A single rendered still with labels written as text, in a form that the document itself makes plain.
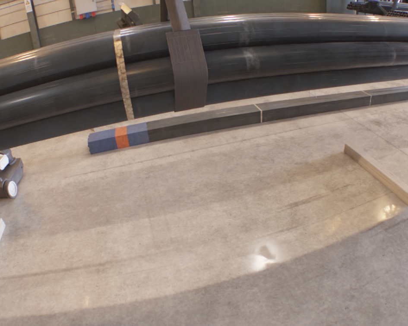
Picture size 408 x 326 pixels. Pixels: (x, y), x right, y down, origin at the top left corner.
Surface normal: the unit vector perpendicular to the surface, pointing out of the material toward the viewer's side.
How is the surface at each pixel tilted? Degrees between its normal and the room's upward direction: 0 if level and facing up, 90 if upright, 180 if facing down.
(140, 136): 90
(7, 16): 90
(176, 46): 60
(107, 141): 90
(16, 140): 101
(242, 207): 0
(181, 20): 51
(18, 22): 90
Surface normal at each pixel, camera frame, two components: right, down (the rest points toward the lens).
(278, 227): -0.09, -0.86
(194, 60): 0.16, -0.01
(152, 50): 0.25, 0.63
